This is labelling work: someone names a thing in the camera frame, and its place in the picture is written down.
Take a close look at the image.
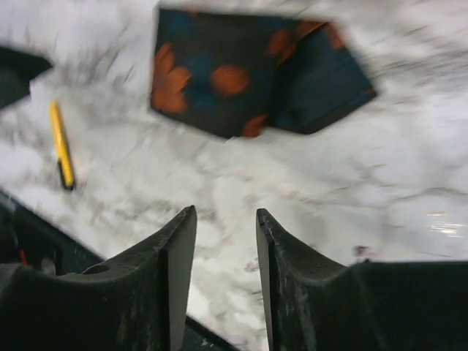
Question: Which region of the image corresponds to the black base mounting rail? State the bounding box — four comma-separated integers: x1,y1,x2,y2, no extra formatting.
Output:
0,189,242,351

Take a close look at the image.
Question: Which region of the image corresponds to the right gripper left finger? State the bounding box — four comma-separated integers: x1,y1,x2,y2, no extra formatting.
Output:
1,206,197,350

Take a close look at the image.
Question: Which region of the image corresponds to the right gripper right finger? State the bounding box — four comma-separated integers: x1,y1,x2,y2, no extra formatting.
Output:
256,208,467,350

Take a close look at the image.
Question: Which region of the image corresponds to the black orange floral tie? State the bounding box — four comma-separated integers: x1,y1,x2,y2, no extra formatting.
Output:
149,5,377,139

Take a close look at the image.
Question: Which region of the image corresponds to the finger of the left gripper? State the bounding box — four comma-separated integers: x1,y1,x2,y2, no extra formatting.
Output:
0,46,53,109

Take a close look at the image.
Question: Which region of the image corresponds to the small yellow black cutter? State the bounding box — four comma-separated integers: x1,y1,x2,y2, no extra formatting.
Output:
49,100,76,191

